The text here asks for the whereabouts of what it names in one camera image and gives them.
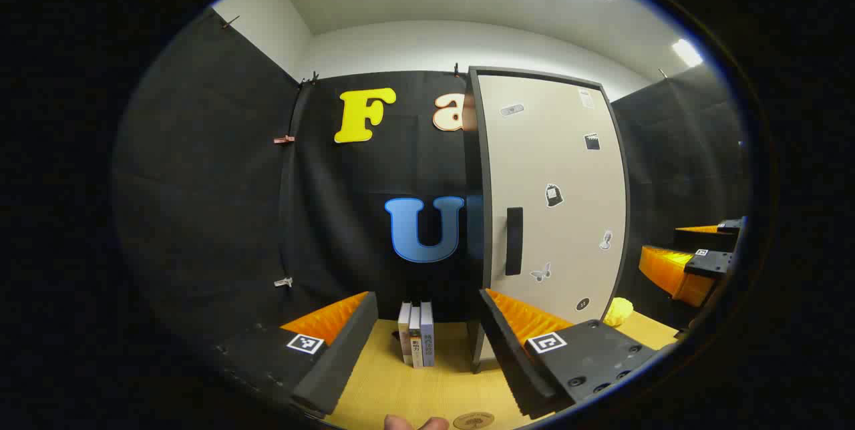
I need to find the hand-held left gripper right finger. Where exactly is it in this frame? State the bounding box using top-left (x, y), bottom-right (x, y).
top-left (478, 288), bottom-right (662, 419)

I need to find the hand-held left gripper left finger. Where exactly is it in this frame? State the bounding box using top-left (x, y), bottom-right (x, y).
top-left (217, 291), bottom-right (379, 417)

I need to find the black cabinet door handle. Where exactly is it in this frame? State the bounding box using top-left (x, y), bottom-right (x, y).
top-left (506, 207), bottom-right (524, 276)

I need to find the beige cabinet door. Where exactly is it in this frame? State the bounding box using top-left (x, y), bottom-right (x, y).
top-left (476, 71), bottom-right (630, 361)

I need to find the dark grey cabinet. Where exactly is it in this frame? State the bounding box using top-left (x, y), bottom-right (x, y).
top-left (468, 66), bottom-right (632, 374)

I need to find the yellow sponge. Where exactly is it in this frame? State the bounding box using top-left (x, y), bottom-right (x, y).
top-left (605, 297), bottom-right (634, 327)

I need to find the white book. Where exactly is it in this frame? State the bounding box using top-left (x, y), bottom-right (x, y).
top-left (398, 302), bottom-right (412, 364)

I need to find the beige and yellow book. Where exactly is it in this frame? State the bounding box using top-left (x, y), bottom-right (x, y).
top-left (409, 306), bottom-right (423, 369)

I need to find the small ceiling light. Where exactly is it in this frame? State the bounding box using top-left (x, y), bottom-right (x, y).
top-left (671, 38), bottom-right (704, 68)

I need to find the black backdrop cloth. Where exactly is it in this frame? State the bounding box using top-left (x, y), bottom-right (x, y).
top-left (114, 6), bottom-right (749, 351)

